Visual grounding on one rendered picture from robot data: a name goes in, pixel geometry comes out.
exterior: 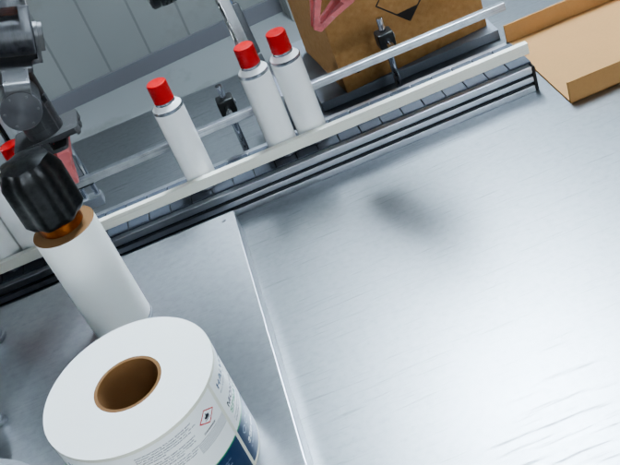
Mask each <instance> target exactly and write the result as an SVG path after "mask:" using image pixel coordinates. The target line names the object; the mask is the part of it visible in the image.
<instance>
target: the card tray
mask: <svg viewBox="0 0 620 465"><path fill-rule="evenodd" d="M503 27H504V32H505V36H506V40H507V42H509V43H511V44H512V45H515V44H518V43H520V42H524V41H525V42H526V43H527V44H528V46H529V51H530V53H529V54H526V55H524V56H525V57H527V58H528V59H529V60H530V61H531V63H532V64H533V65H534V66H535V71H536V72H537V73H538V74H540V75H541V76H542V77H543V78H544V79H545V80H546V81H547V82H548V83H549V84H550V85H551V86H553V87H554V88H555V89H556V90H557V91H558V92H559V93H560V94H561V95H562V96H563V97H564V98H566V99H567V100H568V101H569V102H570V103H573V102H575V101H579V100H581V99H584V98H586V97H588V96H590V95H592V94H595V93H597V92H599V91H602V90H604V89H608V88H610V87H612V86H614V85H616V84H619V83H620V0H563V1H561V2H558V3H556V4H554V5H551V6H548V7H546V8H544V9H541V10H539V11H537V12H534V13H532V14H529V15H528V16H526V17H523V18H519V19H517V20H515V21H512V22H510V23H508V24H506V25H504V26H503Z"/></svg>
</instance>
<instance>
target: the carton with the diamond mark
mask: <svg viewBox="0 0 620 465"><path fill-rule="evenodd" d="M287 1H288V3H289V6H290V9H291V11H292V15H293V18H294V20H295V23H296V26H297V29H298V30H299V33H300V36H301V39H302V41H303V44H304V48H305V50H306V51H307V52H308V53H309V54H310V55H311V56H312V57H313V58H314V59H315V60H316V61H317V62H318V63H319V64H320V65H321V67H322V68H323V69H324V70H325V71H326V72H327V73H330V72H332V71H335V70H337V69H339V68H342V67H344V66H347V65H349V64H352V63H354V62H357V61H359V60H361V59H364V58H365V57H368V56H370V55H372V54H376V53H378V52H381V50H380V48H379V47H378V46H377V44H376V39H375V36H374V31H375V30H378V26H377V24H376V18H377V17H382V19H383V21H384V24H385V26H389V27H390V28H391V29H392V31H393V32H394V34H395V39H396V43H397V44H399V43H401V42H405V41H407V40H409V39H411V38H414V37H416V36H418V35H421V34H423V33H426V32H427V31H429V30H433V29H436V28H438V27H440V26H443V25H445V24H447V23H449V22H451V21H454V20H456V19H458V18H462V17H465V16H467V15H469V14H471V13H473V12H476V11H478V10H480V9H483V5H482V0H355V1H354V2H353V3H352V4H351V5H350V6H348V7H347V8H346V9H345V10H344V11H342V12H341V13H340V14H339V15H338V16H337V17H336V18H334V19H333V21H332V22H331V23H330V24H329V25H328V26H327V27H326V28H325V29H324V30H323V31H321V32H320V31H316V30H314V29H313V27H311V20H310V3H309V0H287ZM485 26H486V20H485V19H483V20H480V21H478V22H475V23H473V24H471V25H469V26H467V27H464V28H462V29H460V30H456V31H454V32H451V33H449V34H447V35H445V36H443V37H440V38H438V39H435V40H433V41H431V42H428V43H425V44H423V45H421V46H418V47H416V48H414V49H411V50H409V51H407V52H405V53H403V54H399V55H396V56H394V57H395V61H396V64H397V67H398V68H401V67H403V66H405V65H407V64H409V63H411V62H413V61H415V60H417V59H419V58H421V57H423V56H425V55H427V54H429V53H431V52H433V51H436V50H438V49H440V48H442V47H444V46H446V45H448V44H450V43H452V42H454V41H456V40H458V39H460V38H462V37H464V36H466V35H468V34H471V33H473V32H475V31H476V30H479V29H481V28H483V27H485ZM397 44H396V45H397ZM390 72H391V68H390V65H389V62H388V60H385V61H383V62H381V63H378V64H376V65H374V66H370V67H367V68H366V69H364V70H361V71H359V72H356V73H354V74H352V75H349V76H347V77H344V78H342V79H339V80H337V81H336V82H337V83H338V84H339V85H340V86H341V87H342V88H343V89H344V90H345V91H346V92H347V93H349V92H351V91H353V90H355V89H358V88H360V87H361V86H363V85H366V84H368V83H370V82H372V81H374V80H376V79H378V78H381V77H383V76H384V75H386V74H388V73H390Z"/></svg>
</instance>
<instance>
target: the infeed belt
mask: <svg viewBox="0 0 620 465"><path fill-rule="evenodd" d="M511 46H513V45H512V44H511V43H510V44H507V45H505V46H503V47H500V48H498V49H495V50H493V51H492V52H489V53H487V54H483V55H481V56H478V57H476V58H473V59H471V60H470V61H467V62H465V63H463V64H460V65H458V66H454V67H452V68H451V70H452V71H453V70H456V69H458V68H461V67H463V66H466V65H468V64H471V63H473V62H475V61H478V60H480V59H483V58H485V57H486V56H489V55H491V54H495V53H497V52H500V51H502V50H504V49H506V48H508V47H511ZM530 63H531V61H530V60H529V59H528V58H527V57H525V56H524V55H523V56H521V57H520V58H517V59H515V60H512V61H510V62H508V63H505V64H503V65H500V66H498V67H495V68H493V69H491V70H488V71H486V72H483V73H481V74H480V75H477V76H475V77H471V78H469V79H466V80H464V81H461V82H460V83H458V84H455V85H453V86H450V87H448V88H446V89H442V90H440V91H438V92H436V93H433V94H431V95H429V96H426V97H424V98H421V99H420V100H418V101H414V102H411V103H409V104H407V105H404V106H402V107H399V108H398V109H396V110H393V111H391V112H389V113H385V114H382V115H380V116H378V117H376V118H374V119H371V120H369V121H367V122H364V123H362V124H359V125H357V126H354V127H352V128H349V129H347V130H345V131H342V132H340V133H338V134H336V135H334V136H331V137H328V138H326V139H325V140H324V141H322V142H321V143H319V144H316V145H313V146H307V147H305V148H302V149H298V150H297V151H296V152H295V153H294V154H293V155H292V156H290V157H287V158H283V159H276V160H274V161H270V162H268V163H266V164H263V165H261V166H258V167H256V168H255V169H252V170H250V171H247V172H245V173H241V174H239V175H236V176H234V177H233V178H230V179H228V180H226V181H223V182H221V183H218V184H216V185H215V186H214V187H213V188H211V189H210V190H209V191H206V192H203V193H195V194H193V195H190V196H188V197H184V198H182V199H179V200H177V201H175V202H173V203H171V204H168V205H166V206H164V207H161V208H159V209H155V210H153V211H151V212H149V213H146V214H144V215H142V216H139V217H137V218H134V219H132V220H131V221H127V222H124V223H122V224H120V225H117V226H115V227H113V228H111V229H109V230H106V232H107V234H108V235H109V236H110V238H113V237H115V236H117V235H120V234H122V233H126V232H128V231H131V230H133V229H135V228H137V227H139V226H142V225H144V224H146V223H149V222H151V221H155V220H156V219H159V218H161V217H163V216H166V215H168V214H171V213H173V212H175V211H177V210H179V209H183V208H185V207H188V206H190V205H193V204H195V203H197V202H199V201H201V200H204V199H206V198H208V197H212V196H214V195H217V194H218V193H221V192H223V191H225V190H228V189H230V188H233V187H235V186H237V185H240V184H243V183H245V182H247V181H250V180H252V179H255V178H257V177H258V176H261V175H263V174H266V173H269V172H272V171H274V170H276V169H279V168H280V167H283V166H285V165H287V164H290V163H292V162H295V161H298V160H300V159H302V158H305V157H307V156H309V155H312V154H314V153H317V152H319V151H320V150H323V149H326V148H329V147H331V146H334V145H336V144H338V143H340V142H342V141H345V140H347V139H349V138H352V137H356V136H358V135H360V134H362V133H364V132H367V131H369V130H371V129H374V128H376V127H379V126H381V125H384V124H386V123H388V122H391V121H393V120H396V119H398V118H400V117H402V116H404V115H407V114H409V113H413V112H415V111H418V110H420V109H422V108H424V107H426V106H429V105H431V104H433V103H436V102H438V101H442V100H444V99H446V98H448V97H450V96H453V95H455V94H458V93H460V92H462V91H464V90H466V89H470V88H472V87H475V86H477V85H480V84H482V83H484V82H486V81H488V80H491V79H493V78H497V77H499V76H501V75H504V74H505V73H508V72H510V71H512V70H515V69H517V68H520V67H522V66H525V65H528V64H530ZM451 70H450V69H448V70H445V71H443V72H441V73H438V74H436V75H433V76H431V78H429V77H428V78H426V79H423V80H421V81H419V82H416V83H414V84H412V85H411V86H408V87H405V88H403V89H399V90H397V91H394V92H392V93H390V96H391V97H392V96H394V95H396V94H399V93H401V92H403V91H405V90H407V89H410V88H413V87H416V86H418V85H421V84H423V83H424V82H427V81H429V80H432V79H434V78H438V77H440V76H443V75H445V74H446V73H449V72H451ZM390 96H389V94H388V95H386V96H383V97H381V98H379V99H376V100H374V101H370V104H371V105H372V104H374V103H377V102H379V101H383V100H384V99H387V98H389V97H390ZM370 104H369V102H368V103H366V104H364V105H362V106H359V107H357V108H354V109H352V110H350V113H354V112H356V111H359V110H361V109H363V108H365V107H367V106H370ZM350 113H349V112H346V113H342V114H340V115H337V116H335V117H332V118H330V119H329V120H326V123H329V121H330V122H332V121H334V120H337V119H339V118H341V117H343V116H345V115H348V114H350ZM264 149H268V145H266V146H264V147H262V148H260V149H256V150H253V151H251V152H249V153H248V155H249V156H250V155H253V154H255V153H258V152H259V151H261V150H264ZM248 155H247V153H246V154H245V155H242V156H240V157H238V158H235V159H233V160H230V161H228V163H229V164H231V163H233V162H236V161H239V160H241V159H243V158H246V157H248ZM228 163H227V162H225V163H223V164H221V165H218V166H216V167H214V168H215V170H218V169H219V168H221V167H224V166H226V165H228ZM186 182H187V181H186V179H184V180H183V181H180V182H178V183H176V184H173V185H170V186H167V188H166V187H165V188H163V189H161V190H159V191H156V192H154V193H151V194H149V195H147V196H144V197H141V198H139V199H137V200H134V201H132V202H129V203H127V204H126V205H123V206H121V207H119V208H116V209H112V210H110V211H108V212H106V213H103V214H101V215H99V216H97V218H98V219H100V218H102V217H105V216H106V215H109V214H112V213H114V212H116V211H118V210H120V209H124V208H126V207H129V206H131V205H134V204H136V203H138V202H140V201H142V200H145V199H147V198H149V197H153V196H156V195H158V194H159V193H162V192H164V191H167V189H168V190H169V189H171V188H174V187H176V186H178V185H181V184H184V183H186ZM47 265H48V264H47V262H46V261H45V259H44V258H43V259H41V260H37V261H31V262H30V263H27V264H25V265H24V266H23V267H21V268H20V269H18V270H17V271H15V272H12V273H9V274H1V275H0V284H3V283H5V282H8V281H10V280H13V279H15V278H18V277H20V276H22V275H25V274H27V273H30V272H32V271H33V270H36V269H38V268H42V267H44V266H47Z"/></svg>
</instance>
